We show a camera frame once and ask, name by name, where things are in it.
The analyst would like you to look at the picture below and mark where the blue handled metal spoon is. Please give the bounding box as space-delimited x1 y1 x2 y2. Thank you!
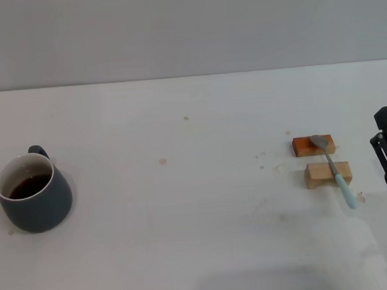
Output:
309 132 358 212

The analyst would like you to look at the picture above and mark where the dark grey ceramic cup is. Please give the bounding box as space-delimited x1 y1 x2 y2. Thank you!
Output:
0 142 76 236

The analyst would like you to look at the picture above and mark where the light wooden block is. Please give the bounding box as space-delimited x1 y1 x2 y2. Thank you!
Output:
302 160 354 190

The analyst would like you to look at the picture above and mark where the orange wooden block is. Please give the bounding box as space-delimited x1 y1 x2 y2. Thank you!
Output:
292 134 336 159

